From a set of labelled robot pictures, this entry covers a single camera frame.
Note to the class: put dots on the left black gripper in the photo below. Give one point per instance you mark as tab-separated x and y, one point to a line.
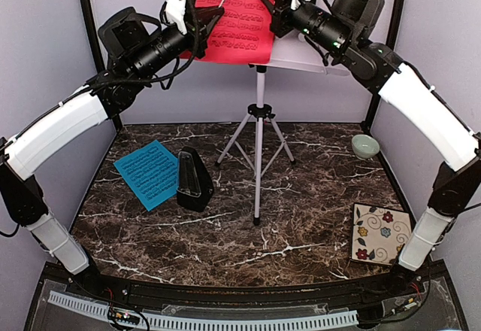
201	27

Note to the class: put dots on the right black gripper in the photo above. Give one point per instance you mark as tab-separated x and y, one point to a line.
279	25

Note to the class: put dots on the red sheet music paper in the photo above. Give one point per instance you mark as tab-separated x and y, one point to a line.
243	34

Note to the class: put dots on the blue sheet music paper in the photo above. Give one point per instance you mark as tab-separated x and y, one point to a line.
151	173

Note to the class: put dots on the black metronome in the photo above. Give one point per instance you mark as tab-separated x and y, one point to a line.
195	186

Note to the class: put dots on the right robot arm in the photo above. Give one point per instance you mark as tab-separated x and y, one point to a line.
341	35

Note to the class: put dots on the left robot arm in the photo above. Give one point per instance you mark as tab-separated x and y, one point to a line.
138	48

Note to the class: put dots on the pale green bowl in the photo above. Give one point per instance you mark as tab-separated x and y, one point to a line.
364	146

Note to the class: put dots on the floral ceramic tile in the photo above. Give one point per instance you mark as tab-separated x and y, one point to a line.
378	234

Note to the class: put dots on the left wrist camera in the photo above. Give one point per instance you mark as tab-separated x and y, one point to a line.
173	13

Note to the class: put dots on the left black frame post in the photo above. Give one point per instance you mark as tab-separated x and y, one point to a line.
89	23

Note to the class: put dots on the black frame post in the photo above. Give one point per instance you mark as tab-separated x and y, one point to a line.
392	36
89	23

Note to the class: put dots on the right black frame post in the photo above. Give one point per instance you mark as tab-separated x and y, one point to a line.
392	36

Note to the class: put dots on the white slotted cable duct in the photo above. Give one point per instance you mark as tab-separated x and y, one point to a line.
175	317

